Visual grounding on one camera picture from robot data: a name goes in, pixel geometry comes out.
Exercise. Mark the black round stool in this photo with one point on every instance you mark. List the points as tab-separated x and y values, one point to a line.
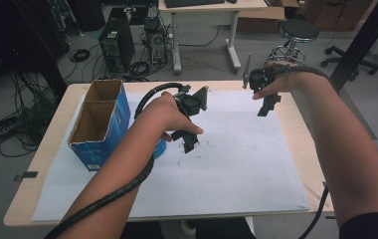
299	30

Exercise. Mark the white desk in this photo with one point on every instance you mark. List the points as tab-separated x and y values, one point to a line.
207	13

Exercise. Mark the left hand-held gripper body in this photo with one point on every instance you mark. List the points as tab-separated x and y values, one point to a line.
192	103

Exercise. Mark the blue open cardboard box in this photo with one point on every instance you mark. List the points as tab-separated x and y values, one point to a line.
105	129

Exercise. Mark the white paper sheet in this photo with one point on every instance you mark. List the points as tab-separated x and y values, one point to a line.
236	166

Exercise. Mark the black keyboard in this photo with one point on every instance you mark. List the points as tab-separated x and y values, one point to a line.
193	2

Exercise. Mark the black metal stand post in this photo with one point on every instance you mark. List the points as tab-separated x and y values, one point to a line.
362	43

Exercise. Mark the blue round container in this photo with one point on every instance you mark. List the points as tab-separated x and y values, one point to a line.
160	149

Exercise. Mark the open-sided computer tower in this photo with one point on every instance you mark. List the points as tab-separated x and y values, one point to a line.
155	41

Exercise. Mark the brown cardboard box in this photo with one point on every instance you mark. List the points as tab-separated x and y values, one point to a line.
261	18

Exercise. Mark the black computer tower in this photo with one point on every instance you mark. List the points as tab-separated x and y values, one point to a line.
117	43

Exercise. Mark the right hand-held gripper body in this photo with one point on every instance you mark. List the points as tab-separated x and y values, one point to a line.
259	79

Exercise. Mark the person's black sleeve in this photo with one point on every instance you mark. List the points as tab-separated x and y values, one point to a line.
371	227

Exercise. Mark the black office chair base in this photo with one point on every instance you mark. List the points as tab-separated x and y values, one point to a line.
349	61

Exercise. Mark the person's right hand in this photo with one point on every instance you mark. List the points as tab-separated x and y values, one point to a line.
284	81

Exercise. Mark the person's left hand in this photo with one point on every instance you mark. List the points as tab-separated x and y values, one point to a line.
163	114

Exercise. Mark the black tape strip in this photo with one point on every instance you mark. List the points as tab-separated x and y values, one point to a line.
28	175

